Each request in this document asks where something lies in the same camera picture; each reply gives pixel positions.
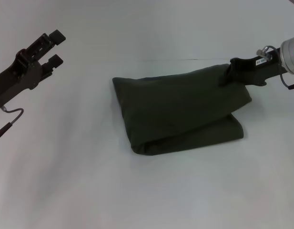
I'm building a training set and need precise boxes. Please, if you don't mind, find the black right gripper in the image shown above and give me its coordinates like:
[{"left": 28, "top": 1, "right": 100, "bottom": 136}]
[{"left": 219, "top": 46, "right": 288, "bottom": 87}]

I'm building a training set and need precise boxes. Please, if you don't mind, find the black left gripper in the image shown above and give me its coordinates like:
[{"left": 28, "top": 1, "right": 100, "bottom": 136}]
[{"left": 0, "top": 30, "right": 67, "bottom": 107}]

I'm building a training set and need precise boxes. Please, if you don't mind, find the dark green FREE t-shirt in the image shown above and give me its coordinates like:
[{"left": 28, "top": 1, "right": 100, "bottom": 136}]
[{"left": 112, "top": 63, "right": 253, "bottom": 156}]

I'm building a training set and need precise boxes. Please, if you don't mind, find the clear network cable plug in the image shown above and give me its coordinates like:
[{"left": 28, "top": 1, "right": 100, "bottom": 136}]
[{"left": 256, "top": 45, "right": 275, "bottom": 60}]

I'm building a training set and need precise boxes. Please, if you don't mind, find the right arm connector cable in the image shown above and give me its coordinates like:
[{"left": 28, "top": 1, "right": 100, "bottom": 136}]
[{"left": 280, "top": 71, "right": 294, "bottom": 91}]

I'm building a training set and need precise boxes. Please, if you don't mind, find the arm connector cable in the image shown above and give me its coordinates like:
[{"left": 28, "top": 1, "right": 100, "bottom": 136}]
[
  {"left": 0, "top": 108, "right": 25, "bottom": 149},
  {"left": 280, "top": 71, "right": 294, "bottom": 91}
]

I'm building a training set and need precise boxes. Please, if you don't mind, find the left arm connector cable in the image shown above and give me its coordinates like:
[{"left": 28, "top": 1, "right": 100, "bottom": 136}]
[{"left": 0, "top": 108, "right": 25, "bottom": 149}]

